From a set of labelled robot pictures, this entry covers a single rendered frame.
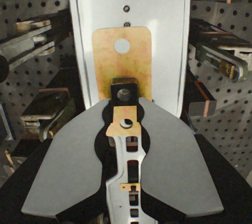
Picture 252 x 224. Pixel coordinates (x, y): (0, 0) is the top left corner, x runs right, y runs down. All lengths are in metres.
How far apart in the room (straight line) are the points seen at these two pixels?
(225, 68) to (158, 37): 0.14
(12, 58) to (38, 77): 0.53
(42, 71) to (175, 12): 0.56
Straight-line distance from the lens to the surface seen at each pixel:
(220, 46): 0.38
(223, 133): 0.98
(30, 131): 0.45
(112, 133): 0.16
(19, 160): 0.45
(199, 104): 0.48
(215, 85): 0.82
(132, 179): 0.64
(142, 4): 0.38
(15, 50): 0.29
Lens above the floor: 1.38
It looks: 61 degrees down
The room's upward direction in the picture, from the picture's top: 178 degrees counter-clockwise
